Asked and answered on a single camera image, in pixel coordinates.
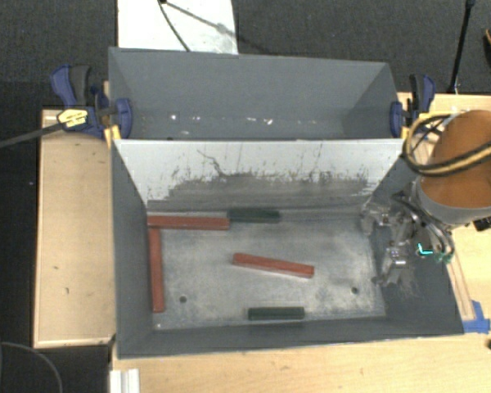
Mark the grey metal bin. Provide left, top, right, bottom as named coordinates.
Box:
left=106, top=46, right=466, bottom=359

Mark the dark green flat block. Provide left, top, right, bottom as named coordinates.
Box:
left=226, top=207, right=282, bottom=225
left=246, top=305, right=306, bottom=323

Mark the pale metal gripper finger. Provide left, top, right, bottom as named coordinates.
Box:
left=371, top=248, right=399, bottom=286
left=388, top=258, right=408, bottom=287

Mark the black cylinder on white bracket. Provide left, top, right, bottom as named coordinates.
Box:
left=471, top=213, right=491, bottom=233

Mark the pale wood flat board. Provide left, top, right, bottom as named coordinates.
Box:
left=32, top=105, right=118, bottom=350

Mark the red-brown flat block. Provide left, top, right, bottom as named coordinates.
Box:
left=146, top=215, right=232, bottom=232
left=232, top=252, right=316, bottom=280
left=147, top=228, right=166, bottom=314

